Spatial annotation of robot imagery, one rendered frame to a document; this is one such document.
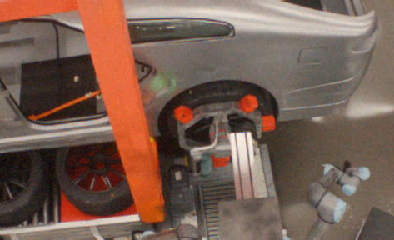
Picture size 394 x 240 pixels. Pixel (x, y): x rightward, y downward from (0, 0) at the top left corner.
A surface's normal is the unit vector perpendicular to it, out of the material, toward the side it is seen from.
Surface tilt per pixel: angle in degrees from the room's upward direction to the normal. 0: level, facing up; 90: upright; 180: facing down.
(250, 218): 0
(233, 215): 0
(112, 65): 90
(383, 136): 0
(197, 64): 90
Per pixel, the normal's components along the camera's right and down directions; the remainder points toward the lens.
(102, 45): 0.12, 0.87
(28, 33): -0.03, -0.48
